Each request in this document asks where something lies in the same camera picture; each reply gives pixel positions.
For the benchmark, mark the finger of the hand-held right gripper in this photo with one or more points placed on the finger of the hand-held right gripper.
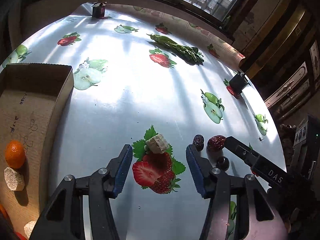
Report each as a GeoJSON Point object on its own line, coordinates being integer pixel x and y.
{"type": "Point", "coordinates": [240, 150]}

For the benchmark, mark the green leafy vegetable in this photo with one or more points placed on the green leafy vegetable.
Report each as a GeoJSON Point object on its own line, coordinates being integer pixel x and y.
{"type": "Point", "coordinates": [176, 48]}

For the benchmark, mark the large orange mandarin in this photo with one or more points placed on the large orange mandarin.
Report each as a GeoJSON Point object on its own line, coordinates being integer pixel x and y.
{"type": "Point", "coordinates": [15, 154]}

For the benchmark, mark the small sugarcane piece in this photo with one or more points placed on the small sugarcane piece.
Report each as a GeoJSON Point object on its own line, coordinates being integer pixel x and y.
{"type": "Point", "coordinates": [156, 143]}

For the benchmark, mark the cardboard box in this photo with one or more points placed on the cardboard box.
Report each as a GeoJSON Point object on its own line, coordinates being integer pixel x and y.
{"type": "Point", "coordinates": [27, 120]}

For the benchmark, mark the small orange mandarin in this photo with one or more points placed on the small orange mandarin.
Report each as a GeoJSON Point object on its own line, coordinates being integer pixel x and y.
{"type": "Point", "coordinates": [2, 210]}

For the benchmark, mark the small black spider-shaped clip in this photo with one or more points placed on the small black spider-shaped clip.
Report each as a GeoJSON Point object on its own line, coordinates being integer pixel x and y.
{"type": "Point", "coordinates": [260, 138]}

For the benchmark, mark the small dark jar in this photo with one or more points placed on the small dark jar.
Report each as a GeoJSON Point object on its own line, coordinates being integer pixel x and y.
{"type": "Point", "coordinates": [99, 9]}

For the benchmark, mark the green bottle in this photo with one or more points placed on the green bottle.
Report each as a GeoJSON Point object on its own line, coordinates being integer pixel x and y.
{"type": "Point", "coordinates": [227, 21]}

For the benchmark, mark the dark red wrinkled date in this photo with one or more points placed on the dark red wrinkled date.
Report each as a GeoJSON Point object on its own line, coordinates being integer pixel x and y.
{"type": "Point", "coordinates": [198, 142]}

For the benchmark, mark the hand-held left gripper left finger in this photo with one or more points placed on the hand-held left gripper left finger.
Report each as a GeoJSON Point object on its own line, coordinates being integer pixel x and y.
{"type": "Point", "coordinates": [123, 171]}

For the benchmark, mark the dark purple round fruit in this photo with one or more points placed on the dark purple round fruit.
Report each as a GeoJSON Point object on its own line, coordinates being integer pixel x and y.
{"type": "Point", "coordinates": [222, 162]}

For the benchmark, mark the long red date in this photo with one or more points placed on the long red date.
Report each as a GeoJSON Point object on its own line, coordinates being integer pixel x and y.
{"type": "Point", "coordinates": [216, 143]}

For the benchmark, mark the small black box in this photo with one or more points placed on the small black box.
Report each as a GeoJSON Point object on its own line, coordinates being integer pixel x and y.
{"type": "Point", "coordinates": [238, 83]}

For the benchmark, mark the large sugarcane chunk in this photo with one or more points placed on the large sugarcane chunk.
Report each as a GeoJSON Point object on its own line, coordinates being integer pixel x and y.
{"type": "Point", "coordinates": [14, 179]}
{"type": "Point", "coordinates": [30, 228]}

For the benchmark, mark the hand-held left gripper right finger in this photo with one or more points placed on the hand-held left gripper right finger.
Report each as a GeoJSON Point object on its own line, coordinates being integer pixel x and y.
{"type": "Point", "coordinates": [196, 173]}

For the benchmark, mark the fruit-print tablecloth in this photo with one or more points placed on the fruit-print tablecloth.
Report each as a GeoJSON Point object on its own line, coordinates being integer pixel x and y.
{"type": "Point", "coordinates": [140, 92]}

